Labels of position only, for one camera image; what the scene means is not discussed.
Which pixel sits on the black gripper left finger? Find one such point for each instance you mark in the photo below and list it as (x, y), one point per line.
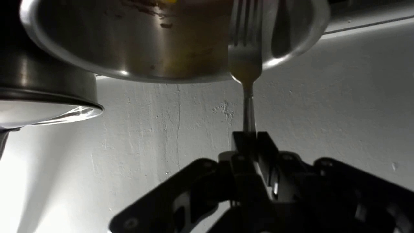
(184, 201)

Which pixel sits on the lidded steel saucepan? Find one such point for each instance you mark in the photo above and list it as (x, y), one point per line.
(37, 89)

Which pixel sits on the small open steel pot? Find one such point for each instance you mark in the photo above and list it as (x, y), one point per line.
(166, 41)

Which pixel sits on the silver metal fork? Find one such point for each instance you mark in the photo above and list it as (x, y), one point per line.
(245, 50)

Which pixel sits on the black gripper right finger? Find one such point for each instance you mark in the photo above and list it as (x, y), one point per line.
(337, 197)

